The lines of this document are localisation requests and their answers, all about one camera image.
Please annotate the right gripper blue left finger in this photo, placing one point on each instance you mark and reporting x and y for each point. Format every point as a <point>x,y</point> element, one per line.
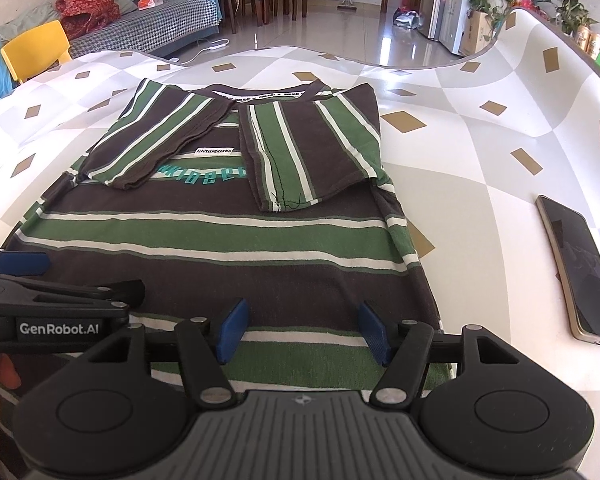
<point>205,344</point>

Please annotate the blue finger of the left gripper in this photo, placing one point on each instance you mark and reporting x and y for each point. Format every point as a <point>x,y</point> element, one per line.
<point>23,263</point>

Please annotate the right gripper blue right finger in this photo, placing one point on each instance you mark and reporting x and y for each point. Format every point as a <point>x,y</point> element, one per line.
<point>402,349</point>

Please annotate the green brown striped t-shirt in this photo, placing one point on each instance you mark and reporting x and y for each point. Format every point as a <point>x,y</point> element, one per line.
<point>276,197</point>

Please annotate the gold smartphone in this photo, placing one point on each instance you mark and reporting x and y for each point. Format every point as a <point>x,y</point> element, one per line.
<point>577,261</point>

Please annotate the checkered diamond pattern tablecloth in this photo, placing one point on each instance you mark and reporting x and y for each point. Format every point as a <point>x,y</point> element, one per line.
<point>469,145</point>

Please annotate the yellow plastic chair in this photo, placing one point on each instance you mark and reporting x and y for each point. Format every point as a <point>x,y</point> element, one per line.
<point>35,50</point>

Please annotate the red patterned cloth bundle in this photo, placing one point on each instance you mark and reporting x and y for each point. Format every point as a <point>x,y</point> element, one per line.
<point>80,17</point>

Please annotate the checkered sofa bed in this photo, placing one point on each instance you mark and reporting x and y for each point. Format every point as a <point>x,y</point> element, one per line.
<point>157,31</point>

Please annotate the orange snack packet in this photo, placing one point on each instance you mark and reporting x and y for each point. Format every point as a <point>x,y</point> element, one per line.
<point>148,4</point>

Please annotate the cardboard box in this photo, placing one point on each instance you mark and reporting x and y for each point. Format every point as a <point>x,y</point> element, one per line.
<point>477,34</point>

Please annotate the white refrigerator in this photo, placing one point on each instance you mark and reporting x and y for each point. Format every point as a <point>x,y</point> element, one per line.
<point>442,0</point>

